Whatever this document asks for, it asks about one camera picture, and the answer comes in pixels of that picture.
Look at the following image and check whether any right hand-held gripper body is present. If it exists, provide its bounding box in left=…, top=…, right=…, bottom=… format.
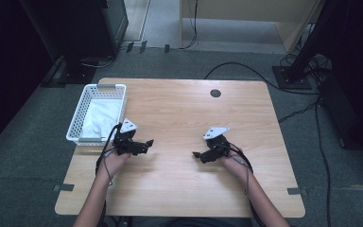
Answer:
left=201, top=127, right=232, bottom=160

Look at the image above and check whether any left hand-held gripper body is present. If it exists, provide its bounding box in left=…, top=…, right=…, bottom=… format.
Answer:
left=112, top=117, right=140, bottom=156

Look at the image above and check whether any white T-shirt with blue print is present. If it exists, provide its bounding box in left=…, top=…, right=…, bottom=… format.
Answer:
left=80, top=98, right=123, bottom=140

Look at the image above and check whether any white plastic mesh basket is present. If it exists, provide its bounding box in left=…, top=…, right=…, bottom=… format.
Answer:
left=65, top=83, right=128, bottom=147

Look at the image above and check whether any person's left hand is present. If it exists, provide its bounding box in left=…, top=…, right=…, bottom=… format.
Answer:
left=96, top=148, right=132, bottom=186

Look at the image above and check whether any person's right hand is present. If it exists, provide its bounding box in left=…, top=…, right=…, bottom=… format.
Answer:
left=219, top=150, right=253, bottom=185

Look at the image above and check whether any person's dark lap clothing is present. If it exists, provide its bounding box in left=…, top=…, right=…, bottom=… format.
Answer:
left=107, top=216, right=259, bottom=227

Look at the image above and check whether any grey tape strip on table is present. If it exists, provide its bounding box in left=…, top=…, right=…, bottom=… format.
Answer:
left=52, top=183, right=76, bottom=193
left=286, top=186, right=309, bottom=196

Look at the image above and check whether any black stand base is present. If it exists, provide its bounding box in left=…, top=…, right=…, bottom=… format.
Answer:
left=41, top=56, right=97, bottom=88

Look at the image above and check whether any dark cabinet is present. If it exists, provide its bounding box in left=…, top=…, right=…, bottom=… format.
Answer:
left=18, top=0, right=130, bottom=64

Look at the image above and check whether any dark equipment box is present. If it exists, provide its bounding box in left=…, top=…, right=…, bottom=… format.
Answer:
left=320, top=74, right=363, bottom=155

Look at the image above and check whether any black slanted stand pole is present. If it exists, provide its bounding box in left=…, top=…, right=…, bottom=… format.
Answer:
left=287, top=0, right=334, bottom=81

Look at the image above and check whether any light wooden desk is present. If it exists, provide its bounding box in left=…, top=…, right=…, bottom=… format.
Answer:
left=179, top=0, right=325, bottom=54

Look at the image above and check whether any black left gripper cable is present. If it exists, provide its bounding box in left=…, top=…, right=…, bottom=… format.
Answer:
left=95, top=122, right=123, bottom=227

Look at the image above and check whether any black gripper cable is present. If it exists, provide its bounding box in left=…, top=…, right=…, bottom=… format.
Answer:
left=228, top=142, right=268, bottom=227
left=95, top=122, right=123, bottom=227

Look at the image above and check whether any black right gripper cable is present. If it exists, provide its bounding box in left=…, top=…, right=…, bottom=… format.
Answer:
left=228, top=142, right=268, bottom=227

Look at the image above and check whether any long black floor cable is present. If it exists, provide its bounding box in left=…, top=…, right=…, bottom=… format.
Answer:
left=203, top=61, right=320, bottom=96

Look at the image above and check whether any short black floor cable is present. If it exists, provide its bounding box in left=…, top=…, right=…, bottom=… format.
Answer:
left=277, top=99, right=320, bottom=124

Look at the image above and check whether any black square stand base plate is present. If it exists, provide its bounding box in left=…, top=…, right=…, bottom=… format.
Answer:
left=272, top=64, right=313, bottom=91

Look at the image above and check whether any thin black floor cable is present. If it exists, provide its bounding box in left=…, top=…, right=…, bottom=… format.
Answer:
left=314, top=97, right=333, bottom=227

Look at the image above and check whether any black hanging cable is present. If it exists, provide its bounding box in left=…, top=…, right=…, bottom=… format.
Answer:
left=179, top=0, right=199, bottom=50

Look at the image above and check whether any tangle of black cables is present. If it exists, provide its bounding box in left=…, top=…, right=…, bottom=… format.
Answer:
left=279, top=52, right=333, bottom=79

